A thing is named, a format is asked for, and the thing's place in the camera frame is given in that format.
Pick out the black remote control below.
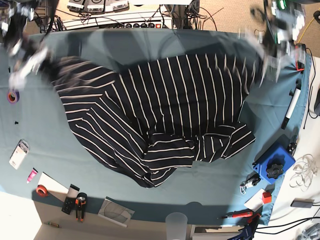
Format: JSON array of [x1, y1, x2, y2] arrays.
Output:
[[61, 184, 80, 215]]

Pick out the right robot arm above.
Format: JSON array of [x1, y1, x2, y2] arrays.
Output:
[[0, 0, 59, 91]]

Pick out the orange black clamp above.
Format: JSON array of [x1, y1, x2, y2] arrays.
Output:
[[295, 43, 306, 72]]

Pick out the white cable bundle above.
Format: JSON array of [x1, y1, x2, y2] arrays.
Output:
[[289, 154, 318, 193]]

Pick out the orange tape roll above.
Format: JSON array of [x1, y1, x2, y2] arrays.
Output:
[[35, 184, 49, 198]]

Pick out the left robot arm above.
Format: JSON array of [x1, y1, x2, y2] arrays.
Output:
[[244, 0, 306, 82]]

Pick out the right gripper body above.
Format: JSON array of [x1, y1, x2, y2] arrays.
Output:
[[7, 39, 54, 90]]

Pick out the white card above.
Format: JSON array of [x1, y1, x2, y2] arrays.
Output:
[[244, 189, 266, 212]]

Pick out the black star knob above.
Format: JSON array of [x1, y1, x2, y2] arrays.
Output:
[[266, 163, 284, 179]]

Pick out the orange black pliers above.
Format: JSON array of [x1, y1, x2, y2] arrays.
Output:
[[75, 192, 88, 223]]

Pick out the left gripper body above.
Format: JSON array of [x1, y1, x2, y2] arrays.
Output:
[[260, 37, 295, 83]]

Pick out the purple tape roll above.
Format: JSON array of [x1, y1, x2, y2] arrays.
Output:
[[6, 90, 20, 104]]

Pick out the blue box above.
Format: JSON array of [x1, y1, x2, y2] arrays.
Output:
[[252, 134, 296, 185]]

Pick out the white paper sheet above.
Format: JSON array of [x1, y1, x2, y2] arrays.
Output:
[[38, 172, 68, 195]]

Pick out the navy white striped t-shirt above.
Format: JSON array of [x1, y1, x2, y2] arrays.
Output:
[[41, 53, 262, 188]]

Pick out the white black marker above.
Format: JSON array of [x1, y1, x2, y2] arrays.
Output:
[[281, 83, 301, 130]]

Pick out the metal carabiner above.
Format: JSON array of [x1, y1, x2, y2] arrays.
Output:
[[239, 174, 261, 195]]

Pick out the power strip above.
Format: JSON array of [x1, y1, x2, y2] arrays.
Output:
[[98, 21, 169, 29]]

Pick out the red cube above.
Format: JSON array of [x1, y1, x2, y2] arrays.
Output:
[[262, 191, 272, 204]]

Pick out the pink tube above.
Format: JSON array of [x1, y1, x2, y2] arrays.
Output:
[[26, 168, 38, 184]]

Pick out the plastic blister pack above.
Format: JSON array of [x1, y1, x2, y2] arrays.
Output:
[[9, 139, 30, 170]]

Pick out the frosted plastic cup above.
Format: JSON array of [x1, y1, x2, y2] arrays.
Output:
[[165, 212, 188, 240]]

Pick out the grey adapter box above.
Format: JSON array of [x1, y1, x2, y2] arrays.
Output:
[[290, 199, 314, 209]]

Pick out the blue clamp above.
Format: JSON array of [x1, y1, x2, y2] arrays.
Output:
[[228, 213, 261, 240]]

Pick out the red screwdriver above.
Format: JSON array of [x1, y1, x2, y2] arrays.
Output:
[[218, 211, 254, 219]]

